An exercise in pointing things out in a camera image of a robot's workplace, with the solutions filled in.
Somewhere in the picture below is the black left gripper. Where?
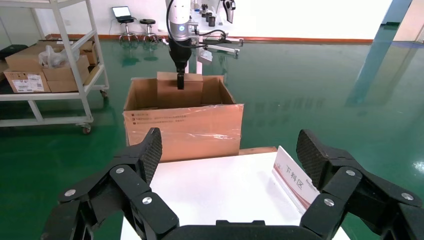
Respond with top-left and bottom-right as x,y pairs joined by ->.
168,39 -> 193,91

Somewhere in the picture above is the large cardboard box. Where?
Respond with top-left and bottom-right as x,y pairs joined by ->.
123,75 -> 245,163

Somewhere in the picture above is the white and black device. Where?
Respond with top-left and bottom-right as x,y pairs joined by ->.
220,0 -> 237,24

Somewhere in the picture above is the white shelf cart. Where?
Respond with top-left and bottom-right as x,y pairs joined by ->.
0,0 -> 110,135

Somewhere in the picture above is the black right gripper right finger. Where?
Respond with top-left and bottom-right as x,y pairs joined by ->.
295,129 -> 424,240

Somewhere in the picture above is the white plastic bag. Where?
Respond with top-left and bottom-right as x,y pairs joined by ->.
38,45 -> 80,69

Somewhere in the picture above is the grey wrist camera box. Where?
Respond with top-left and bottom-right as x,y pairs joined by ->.
190,33 -> 214,66

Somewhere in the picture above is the blue building column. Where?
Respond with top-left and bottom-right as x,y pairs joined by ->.
380,0 -> 413,27

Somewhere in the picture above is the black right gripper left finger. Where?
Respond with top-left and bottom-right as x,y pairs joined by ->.
41,127 -> 180,240

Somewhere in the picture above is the small cardboard box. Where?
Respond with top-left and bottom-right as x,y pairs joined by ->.
156,71 -> 204,110

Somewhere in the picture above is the cardboard box with white labels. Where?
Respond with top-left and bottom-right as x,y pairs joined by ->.
3,46 -> 52,94

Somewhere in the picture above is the plain cardboard box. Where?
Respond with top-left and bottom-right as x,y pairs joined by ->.
36,39 -> 99,65
46,79 -> 89,94
43,54 -> 91,82

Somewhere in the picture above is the brown wooden board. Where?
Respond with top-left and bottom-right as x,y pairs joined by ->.
238,146 -> 278,157

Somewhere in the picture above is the acrylic sign with red print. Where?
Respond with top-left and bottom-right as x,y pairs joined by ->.
271,145 -> 322,215

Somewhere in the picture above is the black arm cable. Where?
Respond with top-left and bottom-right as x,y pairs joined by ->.
165,0 -> 228,49

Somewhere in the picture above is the white metal frame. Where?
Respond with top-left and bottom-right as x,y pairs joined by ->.
190,36 -> 244,75

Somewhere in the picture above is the black round stool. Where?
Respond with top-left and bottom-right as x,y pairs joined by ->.
117,16 -> 139,42
139,18 -> 159,42

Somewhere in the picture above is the black case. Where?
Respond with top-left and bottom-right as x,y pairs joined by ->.
0,43 -> 29,61

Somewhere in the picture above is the open laptop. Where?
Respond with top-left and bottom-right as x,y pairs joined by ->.
111,5 -> 135,20

